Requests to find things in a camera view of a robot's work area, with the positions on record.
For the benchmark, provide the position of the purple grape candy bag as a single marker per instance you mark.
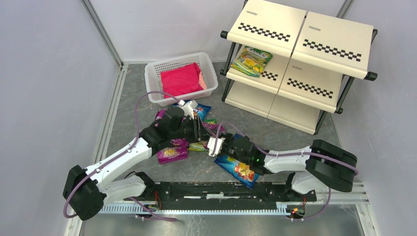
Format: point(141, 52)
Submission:
point(211, 125)
point(160, 114)
point(177, 150)

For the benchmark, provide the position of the blue Slendy bag front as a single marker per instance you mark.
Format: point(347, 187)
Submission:
point(238, 170)

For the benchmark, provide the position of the green Fox's candy bag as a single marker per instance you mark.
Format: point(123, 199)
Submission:
point(200, 146)

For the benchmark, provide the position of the cream three-tier shelf rack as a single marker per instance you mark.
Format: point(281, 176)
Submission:
point(315, 60)

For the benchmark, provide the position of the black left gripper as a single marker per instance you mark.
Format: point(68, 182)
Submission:
point(196, 129)

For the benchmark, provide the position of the white plastic basket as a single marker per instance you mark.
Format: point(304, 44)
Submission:
point(153, 78)

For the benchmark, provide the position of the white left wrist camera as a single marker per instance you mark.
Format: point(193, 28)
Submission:
point(188, 107)

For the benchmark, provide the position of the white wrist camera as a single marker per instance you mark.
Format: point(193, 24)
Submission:
point(214, 146)
point(188, 107)

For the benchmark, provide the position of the green candy bag on shelf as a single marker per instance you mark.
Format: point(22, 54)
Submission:
point(251, 61)

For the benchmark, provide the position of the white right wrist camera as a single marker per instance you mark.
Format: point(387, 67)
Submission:
point(214, 146)

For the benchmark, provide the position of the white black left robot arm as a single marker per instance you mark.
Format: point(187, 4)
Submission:
point(87, 190)

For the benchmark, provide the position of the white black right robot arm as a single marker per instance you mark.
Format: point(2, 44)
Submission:
point(315, 166)

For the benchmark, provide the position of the blue Slendy bag near basket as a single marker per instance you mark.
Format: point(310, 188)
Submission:
point(201, 110)

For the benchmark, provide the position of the blue slendy bag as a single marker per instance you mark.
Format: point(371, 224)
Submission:
point(238, 170)
point(201, 110)

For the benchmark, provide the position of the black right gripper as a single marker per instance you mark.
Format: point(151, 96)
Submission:
point(224, 146)

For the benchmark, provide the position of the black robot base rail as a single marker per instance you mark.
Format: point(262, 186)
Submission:
point(232, 195)

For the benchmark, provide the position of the pink folded cloth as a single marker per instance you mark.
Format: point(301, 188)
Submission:
point(184, 80)

